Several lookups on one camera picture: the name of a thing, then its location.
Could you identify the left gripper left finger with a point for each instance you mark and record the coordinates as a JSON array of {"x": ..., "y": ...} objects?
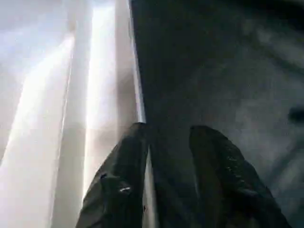
[{"x": 114, "y": 185}]

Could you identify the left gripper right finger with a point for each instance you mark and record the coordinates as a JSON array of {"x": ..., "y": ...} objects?
[{"x": 225, "y": 185}]

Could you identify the white plastic table top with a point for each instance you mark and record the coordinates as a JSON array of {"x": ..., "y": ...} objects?
[{"x": 47, "y": 118}]

